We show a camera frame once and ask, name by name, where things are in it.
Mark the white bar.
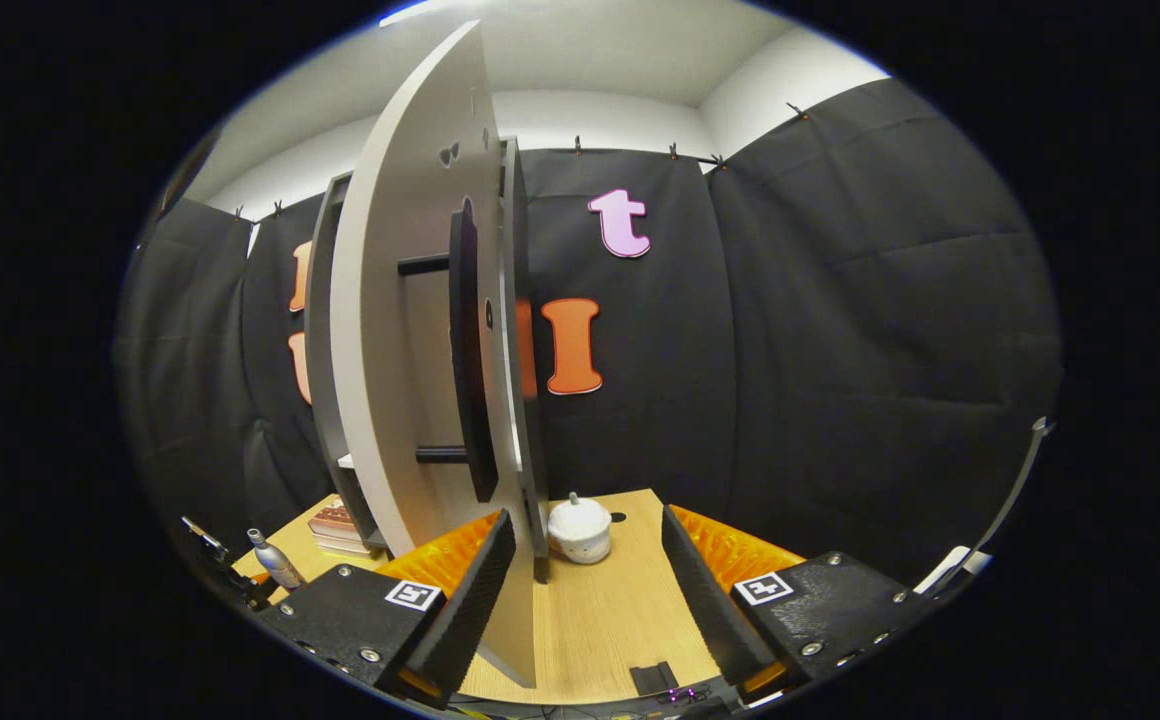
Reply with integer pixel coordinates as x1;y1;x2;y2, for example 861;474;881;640
915;415;1058;598

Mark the red brown cover book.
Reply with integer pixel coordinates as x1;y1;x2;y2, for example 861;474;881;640
309;503;363;537

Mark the white lidded pot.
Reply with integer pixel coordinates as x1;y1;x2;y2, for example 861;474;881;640
547;492;613;566

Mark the black backdrop cloth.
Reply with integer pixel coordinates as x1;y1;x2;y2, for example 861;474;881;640
115;78;1066;591

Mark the black door handle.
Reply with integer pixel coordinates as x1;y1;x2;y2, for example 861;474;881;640
397;195;501;504

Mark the beige cabinet door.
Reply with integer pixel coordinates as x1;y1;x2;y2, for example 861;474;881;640
328;18;543;691

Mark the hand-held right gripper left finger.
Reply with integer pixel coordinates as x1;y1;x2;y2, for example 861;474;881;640
255;508;518;711

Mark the small black block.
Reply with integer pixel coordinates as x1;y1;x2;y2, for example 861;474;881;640
630;660;679;698

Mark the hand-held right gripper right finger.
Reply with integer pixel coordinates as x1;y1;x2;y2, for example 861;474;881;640
660;503;941;703

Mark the long ceiling light panel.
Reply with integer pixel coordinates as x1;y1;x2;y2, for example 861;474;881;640
378;0;461;28

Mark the silver grey bottle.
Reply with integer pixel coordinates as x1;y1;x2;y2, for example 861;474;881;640
246;528;307;593

